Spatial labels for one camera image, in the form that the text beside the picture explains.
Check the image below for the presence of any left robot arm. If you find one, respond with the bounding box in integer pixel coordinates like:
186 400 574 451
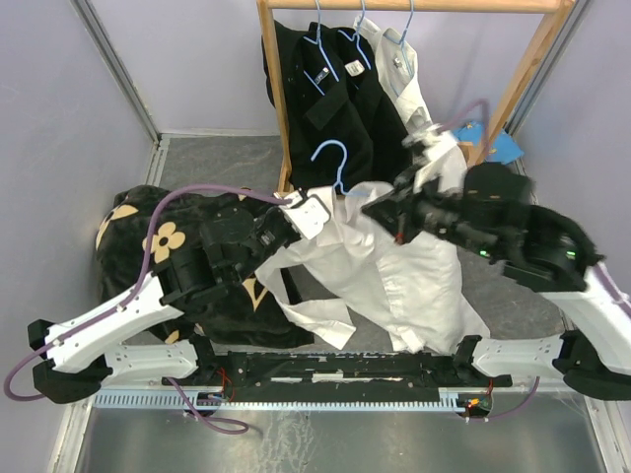
28 184 332 404

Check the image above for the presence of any black hanging shirt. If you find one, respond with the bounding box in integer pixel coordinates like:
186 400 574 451
330 27 412 187
260 20 376 193

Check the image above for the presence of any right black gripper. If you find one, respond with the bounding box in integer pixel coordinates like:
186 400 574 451
363 161 504 261

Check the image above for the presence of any white slotted cable duct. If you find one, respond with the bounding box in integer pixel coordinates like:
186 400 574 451
93 383 482 413

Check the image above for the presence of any aluminium corner post left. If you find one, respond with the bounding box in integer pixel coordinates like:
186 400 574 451
70 0 162 143

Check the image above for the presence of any white hanging shirt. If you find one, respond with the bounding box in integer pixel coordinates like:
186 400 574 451
352 14 473 193

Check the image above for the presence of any blue wire hanger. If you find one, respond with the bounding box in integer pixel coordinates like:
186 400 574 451
310 139 373 197

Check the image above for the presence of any aluminium corner post right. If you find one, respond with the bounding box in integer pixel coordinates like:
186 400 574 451
507 0 593 134

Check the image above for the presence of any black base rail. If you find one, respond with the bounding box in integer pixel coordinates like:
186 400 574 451
177 352 513 397

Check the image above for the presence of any wooden clothes rack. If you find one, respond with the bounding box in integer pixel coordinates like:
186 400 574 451
256 0 576 192

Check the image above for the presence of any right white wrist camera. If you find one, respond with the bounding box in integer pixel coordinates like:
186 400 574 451
402 124 467 192

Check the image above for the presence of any aluminium corner post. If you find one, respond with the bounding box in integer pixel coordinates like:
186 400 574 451
70 0 162 143
507 0 593 134

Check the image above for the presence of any white shirt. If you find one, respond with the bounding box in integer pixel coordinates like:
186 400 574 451
352 14 473 193
255 182 490 354

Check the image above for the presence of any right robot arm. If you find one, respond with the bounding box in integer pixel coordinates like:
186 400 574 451
394 164 630 401

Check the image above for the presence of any blue cloth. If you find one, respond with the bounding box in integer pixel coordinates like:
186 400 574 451
453 120 524 165

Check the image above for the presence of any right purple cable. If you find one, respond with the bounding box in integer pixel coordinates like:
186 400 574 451
438 98 494 164

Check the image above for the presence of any black floral plush blanket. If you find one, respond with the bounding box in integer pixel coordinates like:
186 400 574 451
94 184 316 349

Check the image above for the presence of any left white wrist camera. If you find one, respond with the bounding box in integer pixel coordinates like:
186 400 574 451
280 190 331 240

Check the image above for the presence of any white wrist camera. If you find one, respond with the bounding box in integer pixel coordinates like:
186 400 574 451
402 124 467 192
280 190 331 240

